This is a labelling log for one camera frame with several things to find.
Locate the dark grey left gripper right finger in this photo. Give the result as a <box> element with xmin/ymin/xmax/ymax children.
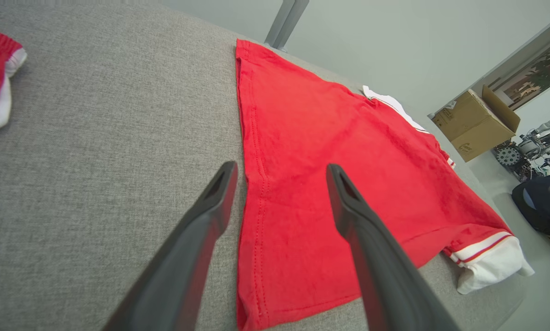
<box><xmin>325</xmin><ymin>163</ymin><xmax>461</xmax><ymax>331</ymax></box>

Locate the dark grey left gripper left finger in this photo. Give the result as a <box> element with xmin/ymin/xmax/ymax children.
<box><xmin>101</xmin><ymin>160</ymin><xmax>238</xmax><ymax>331</ymax></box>

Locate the red Bulls basketball jersey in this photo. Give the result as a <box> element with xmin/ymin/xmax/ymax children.
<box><xmin>236</xmin><ymin>39</ymin><xmax>535</xmax><ymax>331</ymax></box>

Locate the black bag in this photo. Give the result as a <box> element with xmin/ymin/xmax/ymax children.
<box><xmin>511</xmin><ymin>170</ymin><xmax>550</xmax><ymax>243</ymax></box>

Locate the brown cardboard box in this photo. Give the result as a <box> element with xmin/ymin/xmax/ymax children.
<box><xmin>432</xmin><ymin>85</ymin><xmax>521</xmax><ymax>162</ymax></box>

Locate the white grey background robot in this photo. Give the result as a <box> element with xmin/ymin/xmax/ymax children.
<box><xmin>493</xmin><ymin>110</ymin><xmax>550</xmax><ymax>182</ymax></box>

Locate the grey aluminium partition post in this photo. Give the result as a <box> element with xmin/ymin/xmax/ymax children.
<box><xmin>265</xmin><ymin>0</ymin><xmax>310</xmax><ymax>51</ymax></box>

